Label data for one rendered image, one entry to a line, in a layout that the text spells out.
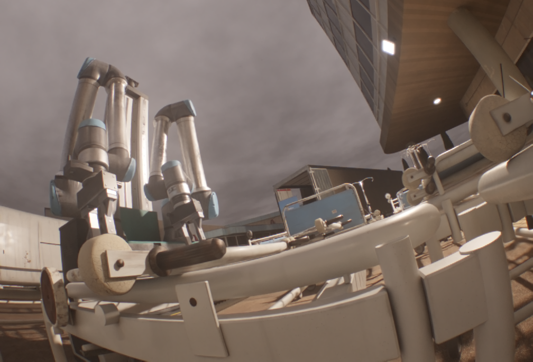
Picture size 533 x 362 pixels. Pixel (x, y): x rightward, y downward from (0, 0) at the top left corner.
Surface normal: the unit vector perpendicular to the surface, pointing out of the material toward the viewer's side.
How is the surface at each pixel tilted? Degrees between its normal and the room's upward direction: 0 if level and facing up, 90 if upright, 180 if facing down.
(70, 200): 108
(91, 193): 90
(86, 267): 96
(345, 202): 90
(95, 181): 90
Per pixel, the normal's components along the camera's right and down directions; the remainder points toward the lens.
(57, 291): 0.80, -0.56
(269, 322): -0.40, -0.25
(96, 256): 0.92, -0.35
